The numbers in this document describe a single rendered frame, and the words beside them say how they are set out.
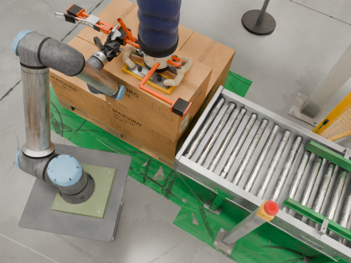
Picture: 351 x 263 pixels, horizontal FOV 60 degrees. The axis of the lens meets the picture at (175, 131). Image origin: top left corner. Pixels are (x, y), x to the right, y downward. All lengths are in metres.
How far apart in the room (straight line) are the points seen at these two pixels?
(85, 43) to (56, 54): 1.40
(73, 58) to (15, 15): 2.66
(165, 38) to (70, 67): 0.55
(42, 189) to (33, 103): 0.59
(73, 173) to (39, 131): 0.25
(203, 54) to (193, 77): 0.71
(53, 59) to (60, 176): 0.56
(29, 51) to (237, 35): 2.66
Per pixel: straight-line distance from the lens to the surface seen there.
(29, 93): 1.45
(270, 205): 1.55
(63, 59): 1.31
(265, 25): 3.80
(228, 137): 2.19
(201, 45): 2.67
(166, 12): 1.52
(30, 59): 1.38
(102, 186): 1.77
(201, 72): 1.96
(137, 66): 1.92
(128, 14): 2.90
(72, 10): 2.12
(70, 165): 1.56
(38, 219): 1.84
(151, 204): 2.53
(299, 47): 3.76
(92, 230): 1.75
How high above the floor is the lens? 2.44
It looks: 62 degrees down
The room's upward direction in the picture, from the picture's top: 8 degrees clockwise
